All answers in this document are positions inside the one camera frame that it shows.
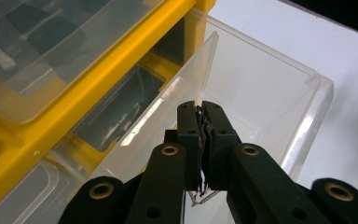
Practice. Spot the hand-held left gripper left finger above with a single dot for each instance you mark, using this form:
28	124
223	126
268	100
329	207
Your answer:
190	137

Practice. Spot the clear plastic drawer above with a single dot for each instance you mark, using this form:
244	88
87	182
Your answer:
261	93

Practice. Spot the yellow drawer organizer cabinet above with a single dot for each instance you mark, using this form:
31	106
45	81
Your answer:
105	63

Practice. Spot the grid of clear drawers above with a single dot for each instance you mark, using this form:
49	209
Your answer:
43	46

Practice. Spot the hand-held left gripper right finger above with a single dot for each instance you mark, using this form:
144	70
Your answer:
223	137

